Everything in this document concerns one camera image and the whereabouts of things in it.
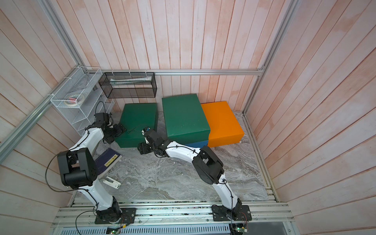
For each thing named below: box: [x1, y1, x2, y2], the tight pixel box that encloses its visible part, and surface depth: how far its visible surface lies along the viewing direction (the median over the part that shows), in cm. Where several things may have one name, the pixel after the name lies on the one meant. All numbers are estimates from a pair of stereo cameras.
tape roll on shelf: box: [64, 94, 85, 107], surface depth 75 cm
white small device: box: [102, 176, 122, 190], surface depth 83 cm
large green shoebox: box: [161, 93, 211, 145], surface depth 85 cm
